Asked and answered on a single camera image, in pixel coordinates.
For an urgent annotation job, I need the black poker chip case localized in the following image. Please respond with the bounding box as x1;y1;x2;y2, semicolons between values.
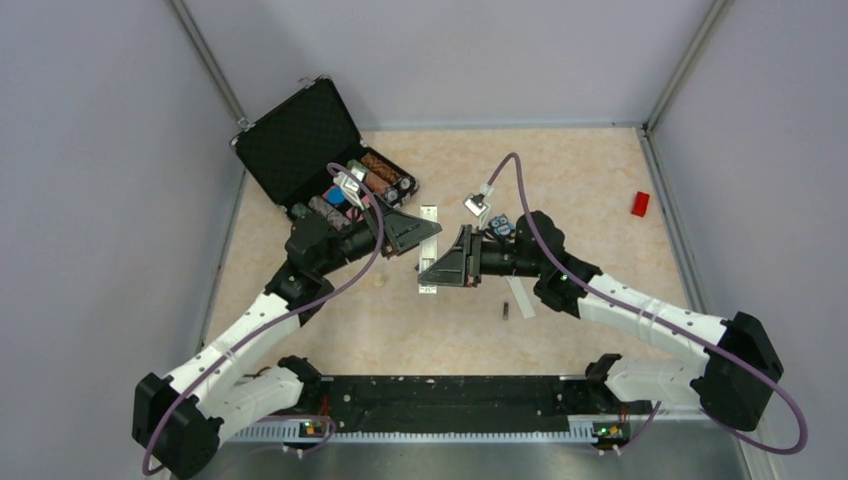
231;76;420;230

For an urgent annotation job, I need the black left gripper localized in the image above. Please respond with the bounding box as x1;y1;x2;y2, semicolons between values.
317;191;442;275

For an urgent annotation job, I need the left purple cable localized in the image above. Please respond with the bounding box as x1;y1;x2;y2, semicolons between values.
141;162;387;477

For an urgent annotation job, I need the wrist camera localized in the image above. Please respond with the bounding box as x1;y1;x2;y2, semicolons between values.
333;166;367;210
463;184;493;222

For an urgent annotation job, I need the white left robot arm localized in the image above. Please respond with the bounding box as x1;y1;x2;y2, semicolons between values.
132;203;442;479

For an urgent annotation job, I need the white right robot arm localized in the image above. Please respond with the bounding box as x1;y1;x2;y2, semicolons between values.
418;211;784;432

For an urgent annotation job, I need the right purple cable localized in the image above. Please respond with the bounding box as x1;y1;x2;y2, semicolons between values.
486;152;810;456

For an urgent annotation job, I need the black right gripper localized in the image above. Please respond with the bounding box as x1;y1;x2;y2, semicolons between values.
420;225;544;288

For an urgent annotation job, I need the blue poker chip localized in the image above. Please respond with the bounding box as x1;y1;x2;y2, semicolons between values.
324;187;346;206

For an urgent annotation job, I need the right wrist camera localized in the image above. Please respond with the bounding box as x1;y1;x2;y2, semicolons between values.
463;184;493;222

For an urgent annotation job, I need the white remote control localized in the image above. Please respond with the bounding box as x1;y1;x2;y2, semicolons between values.
418;205;438;295

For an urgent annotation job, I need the red block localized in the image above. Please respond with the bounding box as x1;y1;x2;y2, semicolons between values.
630;191;651;218

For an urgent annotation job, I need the purple cable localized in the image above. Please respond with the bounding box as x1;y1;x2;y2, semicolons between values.
486;152;810;456
141;162;387;477

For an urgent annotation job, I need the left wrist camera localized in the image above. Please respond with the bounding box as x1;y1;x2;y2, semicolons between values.
333;166;367;210

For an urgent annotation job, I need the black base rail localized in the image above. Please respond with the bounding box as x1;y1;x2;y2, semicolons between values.
264;374;647;454

